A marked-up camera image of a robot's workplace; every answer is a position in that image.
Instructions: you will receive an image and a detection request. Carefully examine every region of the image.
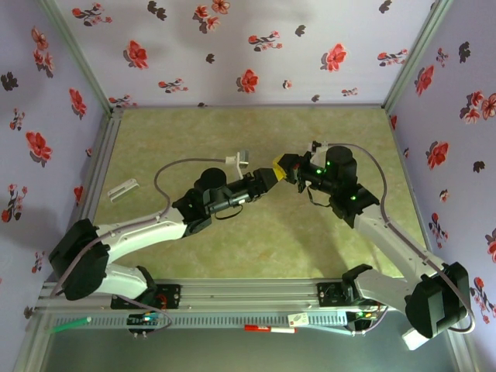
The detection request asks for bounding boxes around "thin black right gripper cable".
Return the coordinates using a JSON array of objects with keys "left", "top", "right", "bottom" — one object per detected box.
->
[{"left": 308, "top": 184, "right": 331, "bottom": 208}]

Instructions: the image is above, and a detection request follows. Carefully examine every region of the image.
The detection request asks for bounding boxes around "thin aluminium table edge rail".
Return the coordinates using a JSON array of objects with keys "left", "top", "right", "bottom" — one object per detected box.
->
[{"left": 112, "top": 102, "right": 388, "bottom": 112}]

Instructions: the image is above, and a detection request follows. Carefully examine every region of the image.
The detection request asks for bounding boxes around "white box with red label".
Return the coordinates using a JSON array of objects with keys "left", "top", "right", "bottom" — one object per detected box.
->
[{"left": 401, "top": 327, "right": 431, "bottom": 352}]

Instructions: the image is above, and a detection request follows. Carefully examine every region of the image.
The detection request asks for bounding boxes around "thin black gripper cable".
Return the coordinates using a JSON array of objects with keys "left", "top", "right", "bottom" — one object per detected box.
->
[
  {"left": 308, "top": 184, "right": 331, "bottom": 208},
  {"left": 214, "top": 204, "right": 244, "bottom": 221}
]

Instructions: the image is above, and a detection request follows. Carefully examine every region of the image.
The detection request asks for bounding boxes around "aluminium frame bar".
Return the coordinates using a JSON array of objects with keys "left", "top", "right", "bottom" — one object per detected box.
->
[
  {"left": 441, "top": 329, "right": 480, "bottom": 372},
  {"left": 13, "top": 309, "right": 53, "bottom": 372}
]

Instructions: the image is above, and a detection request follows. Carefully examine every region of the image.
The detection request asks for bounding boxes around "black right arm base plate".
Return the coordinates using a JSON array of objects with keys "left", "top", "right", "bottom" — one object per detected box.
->
[{"left": 316, "top": 281, "right": 388, "bottom": 308}]

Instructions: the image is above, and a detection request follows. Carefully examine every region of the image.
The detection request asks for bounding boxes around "aluminium side rail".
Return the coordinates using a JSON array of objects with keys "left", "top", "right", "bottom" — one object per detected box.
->
[{"left": 57, "top": 108, "right": 124, "bottom": 282}]

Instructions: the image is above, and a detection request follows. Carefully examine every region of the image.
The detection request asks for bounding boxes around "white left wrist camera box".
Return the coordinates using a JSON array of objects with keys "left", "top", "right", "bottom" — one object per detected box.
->
[{"left": 225, "top": 149, "right": 252, "bottom": 180}]

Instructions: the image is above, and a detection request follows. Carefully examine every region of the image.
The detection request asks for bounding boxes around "thin black left gripper cable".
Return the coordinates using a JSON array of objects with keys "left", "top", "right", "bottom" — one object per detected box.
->
[{"left": 214, "top": 204, "right": 244, "bottom": 221}]

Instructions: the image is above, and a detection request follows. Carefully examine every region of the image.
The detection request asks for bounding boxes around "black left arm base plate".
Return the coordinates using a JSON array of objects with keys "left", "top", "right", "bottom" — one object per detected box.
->
[{"left": 111, "top": 284, "right": 182, "bottom": 310}]

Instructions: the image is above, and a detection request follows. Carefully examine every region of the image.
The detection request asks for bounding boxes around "aluminium corner post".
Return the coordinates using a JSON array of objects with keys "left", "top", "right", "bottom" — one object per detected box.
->
[
  {"left": 381, "top": 0, "right": 454, "bottom": 113},
  {"left": 36, "top": 0, "right": 115, "bottom": 113}
]

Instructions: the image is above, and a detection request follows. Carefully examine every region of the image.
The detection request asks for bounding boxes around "green tube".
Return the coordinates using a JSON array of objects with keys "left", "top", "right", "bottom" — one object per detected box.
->
[{"left": 50, "top": 315, "right": 93, "bottom": 334}]

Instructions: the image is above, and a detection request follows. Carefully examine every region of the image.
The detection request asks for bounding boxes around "wide aluminium mounting rail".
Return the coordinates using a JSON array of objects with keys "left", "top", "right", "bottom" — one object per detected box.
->
[{"left": 36, "top": 277, "right": 464, "bottom": 311}]

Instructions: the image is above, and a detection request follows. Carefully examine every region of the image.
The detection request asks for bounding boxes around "grey slotted cable duct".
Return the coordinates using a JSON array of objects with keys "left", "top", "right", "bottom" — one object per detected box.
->
[{"left": 50, "top": 312, "right": 350, "bottom": 330}]

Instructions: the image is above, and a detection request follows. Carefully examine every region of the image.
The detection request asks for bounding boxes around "red white marker pen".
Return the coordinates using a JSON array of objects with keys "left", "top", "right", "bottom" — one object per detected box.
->
[{"left": 243, "top": 324, "right": 298, "bottom": 335}]

